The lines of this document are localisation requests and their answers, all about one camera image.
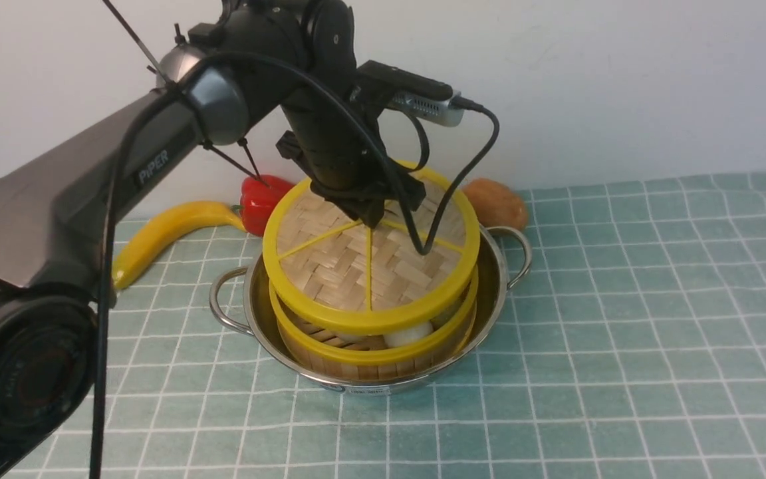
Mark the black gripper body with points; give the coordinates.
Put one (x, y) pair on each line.
(338, 145)

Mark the yellow woven steamer lid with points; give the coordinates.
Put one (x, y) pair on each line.
(337, 273)

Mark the yellow bamboo steamer basket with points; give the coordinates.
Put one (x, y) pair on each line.
(321, 351)

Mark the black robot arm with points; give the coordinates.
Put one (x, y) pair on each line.
(58, 213)

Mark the stainless steel pot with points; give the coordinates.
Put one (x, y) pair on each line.
(260, 320)

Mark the red bell pepper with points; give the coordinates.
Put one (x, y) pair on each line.
(258, 199)

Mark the brown potato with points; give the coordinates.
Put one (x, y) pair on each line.
(496, 205)

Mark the white steamed bun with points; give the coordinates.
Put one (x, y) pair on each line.
(409, 335)

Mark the yellow banana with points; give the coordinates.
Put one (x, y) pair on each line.
(163, 230)

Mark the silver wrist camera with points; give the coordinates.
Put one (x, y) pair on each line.
(380, 86)

